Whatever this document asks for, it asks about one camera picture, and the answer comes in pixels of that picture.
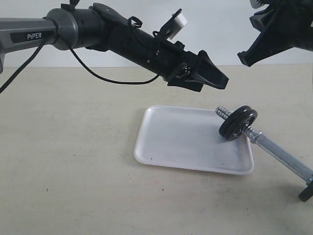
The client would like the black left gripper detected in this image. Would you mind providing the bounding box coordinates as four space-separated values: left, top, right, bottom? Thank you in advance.
144 39 229 92

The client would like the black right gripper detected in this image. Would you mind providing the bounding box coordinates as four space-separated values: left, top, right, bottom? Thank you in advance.
237 0 313 67

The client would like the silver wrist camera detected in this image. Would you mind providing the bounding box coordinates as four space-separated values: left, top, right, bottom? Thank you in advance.
249 0 268 9
159 8 188 40

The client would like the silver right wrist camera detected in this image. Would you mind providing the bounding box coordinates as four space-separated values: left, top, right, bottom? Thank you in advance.
249 0 268 9

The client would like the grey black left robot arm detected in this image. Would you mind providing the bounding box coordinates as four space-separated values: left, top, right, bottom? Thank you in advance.
0 0 229 92

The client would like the white rectangular plastic tray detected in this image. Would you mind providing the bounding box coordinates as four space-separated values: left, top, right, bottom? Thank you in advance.
134 105 254 175

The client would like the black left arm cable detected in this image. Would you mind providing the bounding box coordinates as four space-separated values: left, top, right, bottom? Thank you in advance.
0 0 162 95

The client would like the chrome threaded dumbbell bar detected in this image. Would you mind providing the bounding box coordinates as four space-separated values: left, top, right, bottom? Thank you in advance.
214 105 313 188

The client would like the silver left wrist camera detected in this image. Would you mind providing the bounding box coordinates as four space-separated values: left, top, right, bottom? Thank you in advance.
159 8 188 40

